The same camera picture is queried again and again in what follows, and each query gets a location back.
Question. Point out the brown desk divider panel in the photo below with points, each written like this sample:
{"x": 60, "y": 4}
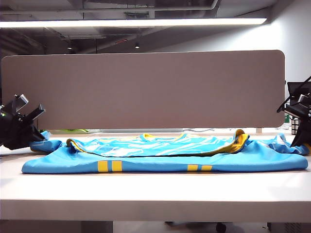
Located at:
{"x": 145, "y": 89}

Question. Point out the long ceiling light strip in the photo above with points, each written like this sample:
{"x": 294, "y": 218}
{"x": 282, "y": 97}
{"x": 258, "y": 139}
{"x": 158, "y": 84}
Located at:
{"x": 121, "y": 22}

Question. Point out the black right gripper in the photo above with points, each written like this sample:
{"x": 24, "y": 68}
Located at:
{"x": 306, "y": 128}

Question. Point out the black chair base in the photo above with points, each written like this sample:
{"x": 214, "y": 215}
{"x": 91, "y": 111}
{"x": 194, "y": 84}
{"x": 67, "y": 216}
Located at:
{"x": 219, "y": 227}

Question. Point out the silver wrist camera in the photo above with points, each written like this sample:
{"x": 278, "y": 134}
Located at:
{"x": 305, "y": 99}
{"x": 22, "y": 100}

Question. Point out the white divider support bracket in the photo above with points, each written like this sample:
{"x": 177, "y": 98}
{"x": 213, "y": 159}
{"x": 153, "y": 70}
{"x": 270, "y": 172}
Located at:
{"x": 259, "y": 130}

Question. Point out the black office chair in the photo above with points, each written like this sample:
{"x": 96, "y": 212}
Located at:
{"x": 295, "y": 88}

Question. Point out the blue white soccer jersey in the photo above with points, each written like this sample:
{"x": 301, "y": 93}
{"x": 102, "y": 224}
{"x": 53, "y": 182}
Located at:
{"x": 155, "y": 165}

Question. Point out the Rubik's cube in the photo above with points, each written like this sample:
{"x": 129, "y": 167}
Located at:
{"x": 294, "y": 125}

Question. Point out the clear bottle green label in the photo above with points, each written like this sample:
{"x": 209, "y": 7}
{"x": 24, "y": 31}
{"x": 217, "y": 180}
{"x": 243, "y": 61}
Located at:
{"x": 287, "y": 119}

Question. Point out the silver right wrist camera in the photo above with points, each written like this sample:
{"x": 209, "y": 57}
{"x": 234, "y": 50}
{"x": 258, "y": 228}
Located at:
{"x": 305, "y": 99}

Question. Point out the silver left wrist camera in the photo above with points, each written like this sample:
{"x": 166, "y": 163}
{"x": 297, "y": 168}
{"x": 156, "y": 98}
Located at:
{"x": 22, "y": 100}

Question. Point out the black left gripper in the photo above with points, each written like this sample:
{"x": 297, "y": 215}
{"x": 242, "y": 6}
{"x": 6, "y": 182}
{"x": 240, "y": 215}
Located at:
{"x": 14, "y": 131}

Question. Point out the white divider bottom rail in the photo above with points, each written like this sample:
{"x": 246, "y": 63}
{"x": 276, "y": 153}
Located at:
{"x": 143, "y": 130}

